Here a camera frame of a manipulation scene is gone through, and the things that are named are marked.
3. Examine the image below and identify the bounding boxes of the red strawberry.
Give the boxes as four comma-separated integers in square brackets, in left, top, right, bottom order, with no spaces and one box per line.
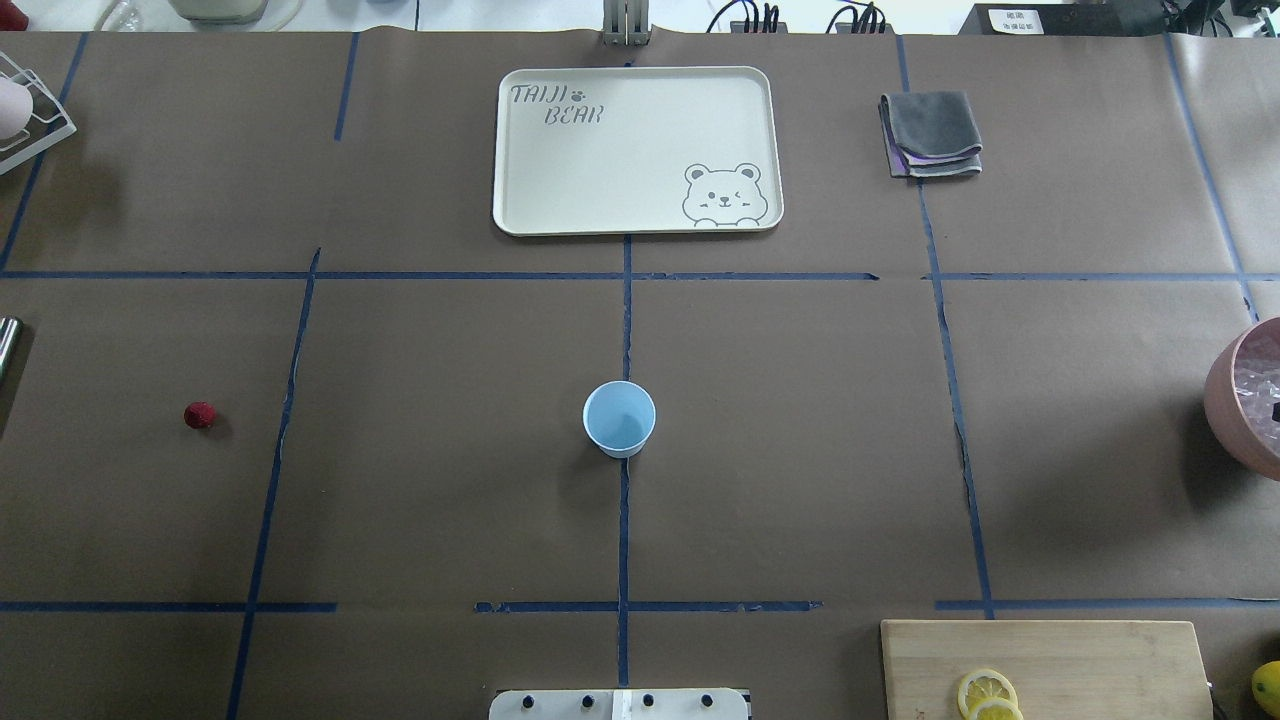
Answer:
[183,402,218,430]

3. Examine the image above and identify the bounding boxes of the light blue plastic cup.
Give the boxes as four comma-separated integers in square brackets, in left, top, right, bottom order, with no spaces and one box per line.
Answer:
[582,380,657,459]

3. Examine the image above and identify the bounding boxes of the pink bowl with ice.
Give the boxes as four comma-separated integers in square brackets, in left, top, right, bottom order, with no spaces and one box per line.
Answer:
[1203,316,1279,480]

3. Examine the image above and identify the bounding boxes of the pink cup on rack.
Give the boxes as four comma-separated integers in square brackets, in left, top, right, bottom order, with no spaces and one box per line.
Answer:
[0,76,35,140]

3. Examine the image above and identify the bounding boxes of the cream bear tray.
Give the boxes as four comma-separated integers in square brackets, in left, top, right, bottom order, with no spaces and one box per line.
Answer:
[492,65,785,237]

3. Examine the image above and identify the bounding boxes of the grey purple folded cloth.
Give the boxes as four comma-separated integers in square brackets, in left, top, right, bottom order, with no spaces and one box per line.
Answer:
[878,91,983,179]

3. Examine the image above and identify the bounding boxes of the lemon slices stack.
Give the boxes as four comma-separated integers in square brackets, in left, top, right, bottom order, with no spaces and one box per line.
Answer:
[956,667,1024,719]

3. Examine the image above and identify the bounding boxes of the wooden cutting board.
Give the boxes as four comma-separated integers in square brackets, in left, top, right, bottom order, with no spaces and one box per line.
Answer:
[879,619,1213,719]

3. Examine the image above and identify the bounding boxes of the whole lemon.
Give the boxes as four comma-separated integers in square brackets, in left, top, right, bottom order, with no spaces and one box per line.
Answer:
[1251,660,1280,719]

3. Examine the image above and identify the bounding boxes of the red cylinder container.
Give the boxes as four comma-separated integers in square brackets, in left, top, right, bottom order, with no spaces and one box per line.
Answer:
[0,0,29,32]

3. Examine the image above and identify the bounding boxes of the aluminium frame post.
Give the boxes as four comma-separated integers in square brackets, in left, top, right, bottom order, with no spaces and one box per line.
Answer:
[602,0,652,47]

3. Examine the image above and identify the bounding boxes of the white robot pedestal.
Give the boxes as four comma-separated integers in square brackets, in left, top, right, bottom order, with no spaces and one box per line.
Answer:
[488,687,753,719]

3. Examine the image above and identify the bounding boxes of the white wire cup rack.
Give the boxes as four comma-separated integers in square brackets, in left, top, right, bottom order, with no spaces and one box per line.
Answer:
[1,53,78,176]

